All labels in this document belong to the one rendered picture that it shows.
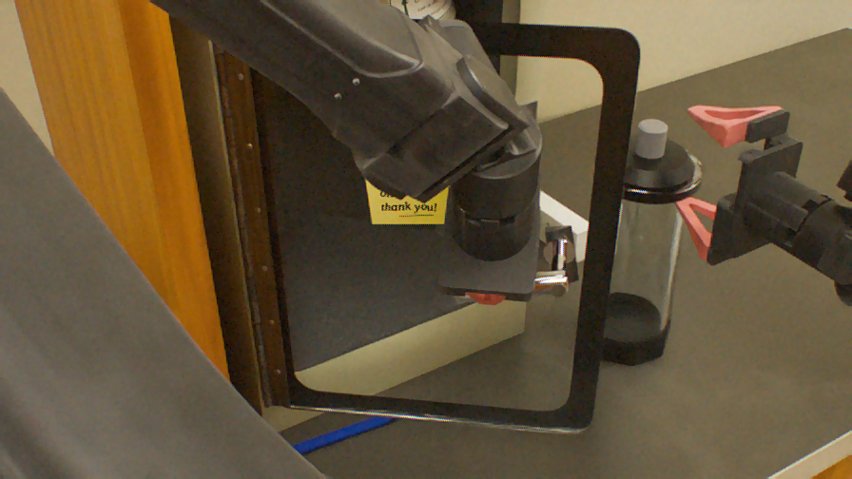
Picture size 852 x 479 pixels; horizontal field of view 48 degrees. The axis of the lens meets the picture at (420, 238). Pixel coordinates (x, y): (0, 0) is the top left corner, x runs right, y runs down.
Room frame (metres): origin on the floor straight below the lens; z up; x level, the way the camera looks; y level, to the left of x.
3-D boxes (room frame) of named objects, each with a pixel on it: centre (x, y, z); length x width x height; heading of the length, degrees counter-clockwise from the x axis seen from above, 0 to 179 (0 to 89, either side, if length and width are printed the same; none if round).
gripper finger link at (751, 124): (0.75, -0.28, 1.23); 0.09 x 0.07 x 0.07; 31
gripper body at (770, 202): (0.68, -0.31, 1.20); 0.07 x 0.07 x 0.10; 31
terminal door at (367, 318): (0.65, -0.01, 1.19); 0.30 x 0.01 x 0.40; 82
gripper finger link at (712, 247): (0.75, -0.28, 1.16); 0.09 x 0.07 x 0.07; 31
